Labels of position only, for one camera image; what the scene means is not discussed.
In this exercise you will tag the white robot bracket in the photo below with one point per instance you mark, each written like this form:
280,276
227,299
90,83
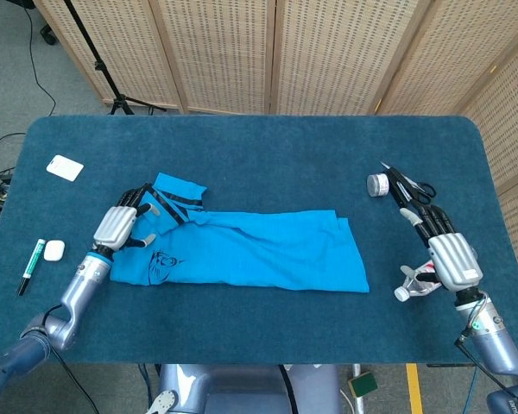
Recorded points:
163,402

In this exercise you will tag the green and white marker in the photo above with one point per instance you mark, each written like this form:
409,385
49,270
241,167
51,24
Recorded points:
33,261

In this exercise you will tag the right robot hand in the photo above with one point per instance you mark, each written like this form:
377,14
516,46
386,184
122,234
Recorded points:
455,261

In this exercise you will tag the black stapler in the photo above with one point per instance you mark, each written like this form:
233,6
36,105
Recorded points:
399,194

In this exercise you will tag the silver metal pole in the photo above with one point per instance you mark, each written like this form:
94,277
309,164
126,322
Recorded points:
358,388

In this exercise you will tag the white earbuds case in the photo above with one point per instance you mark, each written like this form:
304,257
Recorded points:
54,251

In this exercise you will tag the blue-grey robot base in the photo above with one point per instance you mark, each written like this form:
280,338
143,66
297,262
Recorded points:
241,388

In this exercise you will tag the green and yellow sponge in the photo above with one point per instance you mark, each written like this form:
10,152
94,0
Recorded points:
362,384

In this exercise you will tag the black scissors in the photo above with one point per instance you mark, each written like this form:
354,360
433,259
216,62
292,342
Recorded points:
424,190

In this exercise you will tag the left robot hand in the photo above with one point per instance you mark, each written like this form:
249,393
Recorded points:
114,226

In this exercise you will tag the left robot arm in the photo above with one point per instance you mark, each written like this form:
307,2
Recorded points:
77,289

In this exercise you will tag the blue Carolina Panthers t-shirt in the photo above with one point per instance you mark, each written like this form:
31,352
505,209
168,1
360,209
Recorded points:
263,254

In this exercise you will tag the clear plastic water bottle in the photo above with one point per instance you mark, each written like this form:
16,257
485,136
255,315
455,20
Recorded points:
408,291

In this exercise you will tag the white card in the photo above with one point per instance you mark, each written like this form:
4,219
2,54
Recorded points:
65,168

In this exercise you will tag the dark blue carpeted table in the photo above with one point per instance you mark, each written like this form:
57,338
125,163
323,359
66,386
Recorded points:
263,138

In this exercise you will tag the black chair caster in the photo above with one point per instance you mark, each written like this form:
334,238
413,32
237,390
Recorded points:
49,36

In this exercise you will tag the black tripod stand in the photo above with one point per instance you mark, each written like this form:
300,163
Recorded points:
99,67

